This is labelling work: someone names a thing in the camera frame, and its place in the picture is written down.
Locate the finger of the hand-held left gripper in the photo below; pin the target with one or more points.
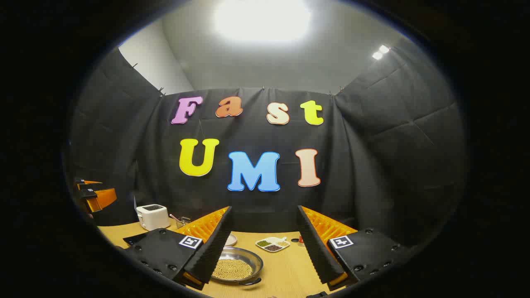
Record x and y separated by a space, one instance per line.
85 183
103 198

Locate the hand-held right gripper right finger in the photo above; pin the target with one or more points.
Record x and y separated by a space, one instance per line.
316 248

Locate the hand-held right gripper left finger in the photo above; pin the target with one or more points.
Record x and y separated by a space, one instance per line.
215 244

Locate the stainless steel pot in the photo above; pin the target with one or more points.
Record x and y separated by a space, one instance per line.
248 256

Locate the black induction cooktop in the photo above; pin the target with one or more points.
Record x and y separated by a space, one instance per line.
134 238

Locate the white round plate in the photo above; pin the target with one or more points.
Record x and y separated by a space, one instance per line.
232 240

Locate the pile of soybeans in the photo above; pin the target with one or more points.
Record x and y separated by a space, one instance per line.
234 269

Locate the pile of red beans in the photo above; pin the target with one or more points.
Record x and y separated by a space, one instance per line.
273 248

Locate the white divided dish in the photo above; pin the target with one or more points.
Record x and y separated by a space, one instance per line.
273 242

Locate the pile of green mung beans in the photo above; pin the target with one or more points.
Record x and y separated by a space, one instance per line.
263 243

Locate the pink straw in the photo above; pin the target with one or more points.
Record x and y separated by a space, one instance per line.
174 217

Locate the white toaster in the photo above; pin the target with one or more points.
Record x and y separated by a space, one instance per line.
152 217

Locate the small ceiling spotlight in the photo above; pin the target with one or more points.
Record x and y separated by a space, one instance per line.
381 51

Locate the large ceiling light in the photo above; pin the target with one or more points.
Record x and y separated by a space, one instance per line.
261 18

